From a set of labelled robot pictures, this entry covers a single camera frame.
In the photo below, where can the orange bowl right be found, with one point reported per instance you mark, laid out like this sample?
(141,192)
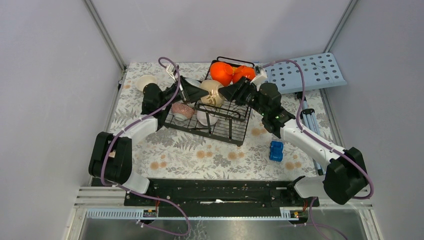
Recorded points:
(243,71)

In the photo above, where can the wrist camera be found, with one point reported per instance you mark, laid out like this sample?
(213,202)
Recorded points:
(173,71)
(260,76)

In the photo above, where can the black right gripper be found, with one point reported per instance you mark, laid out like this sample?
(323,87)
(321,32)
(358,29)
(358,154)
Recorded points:
(237,91)

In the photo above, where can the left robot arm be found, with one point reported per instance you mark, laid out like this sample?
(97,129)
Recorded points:
(112,156)

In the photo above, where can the blue tripod legs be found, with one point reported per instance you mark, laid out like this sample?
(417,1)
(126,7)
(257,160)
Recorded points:
(308,118)

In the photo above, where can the blue perforated stand tray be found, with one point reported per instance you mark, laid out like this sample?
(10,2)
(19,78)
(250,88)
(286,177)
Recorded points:
(320,71)

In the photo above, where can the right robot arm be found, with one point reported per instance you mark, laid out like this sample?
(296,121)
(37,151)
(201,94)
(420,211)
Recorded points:
(345,173)

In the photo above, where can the beige patterned bowl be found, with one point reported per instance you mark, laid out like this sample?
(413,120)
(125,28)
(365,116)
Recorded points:
(214,98)

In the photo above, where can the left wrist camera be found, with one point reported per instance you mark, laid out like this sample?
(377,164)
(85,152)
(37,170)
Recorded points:
(173,71)

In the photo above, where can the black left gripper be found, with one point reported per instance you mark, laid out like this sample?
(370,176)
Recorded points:
(191,93)

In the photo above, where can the white bowl upper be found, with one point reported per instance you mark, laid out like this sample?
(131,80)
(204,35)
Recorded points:
(193,82)

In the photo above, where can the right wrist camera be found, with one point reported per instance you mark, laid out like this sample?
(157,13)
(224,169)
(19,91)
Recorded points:
(260,76)

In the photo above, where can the black wire dish rack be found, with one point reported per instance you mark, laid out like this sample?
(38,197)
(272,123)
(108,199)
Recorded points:
(226,123)

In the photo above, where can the orange bowl left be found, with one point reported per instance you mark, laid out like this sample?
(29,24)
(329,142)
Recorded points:
(221,72)

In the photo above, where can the white bowl front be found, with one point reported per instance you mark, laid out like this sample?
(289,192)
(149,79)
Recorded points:
(206,119)

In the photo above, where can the white bowl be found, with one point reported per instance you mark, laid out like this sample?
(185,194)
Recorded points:
(206,119)
(193,82)

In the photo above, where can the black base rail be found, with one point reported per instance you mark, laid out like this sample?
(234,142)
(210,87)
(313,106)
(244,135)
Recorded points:
(229,198)

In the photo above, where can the floral table mat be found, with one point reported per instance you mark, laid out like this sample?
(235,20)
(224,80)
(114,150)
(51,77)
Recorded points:
(171,153)

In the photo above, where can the pink patterned bowl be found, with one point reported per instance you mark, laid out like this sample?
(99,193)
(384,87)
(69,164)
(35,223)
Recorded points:
(181,112)

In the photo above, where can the blue toy car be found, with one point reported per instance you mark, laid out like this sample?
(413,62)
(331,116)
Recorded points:
(276,151)

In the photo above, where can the orange bowl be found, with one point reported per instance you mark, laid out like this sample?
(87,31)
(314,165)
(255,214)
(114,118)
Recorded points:
(221,72)
(243,71)

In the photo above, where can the plain beige bowl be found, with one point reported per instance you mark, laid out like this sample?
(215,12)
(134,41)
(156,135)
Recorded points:
(145,80)

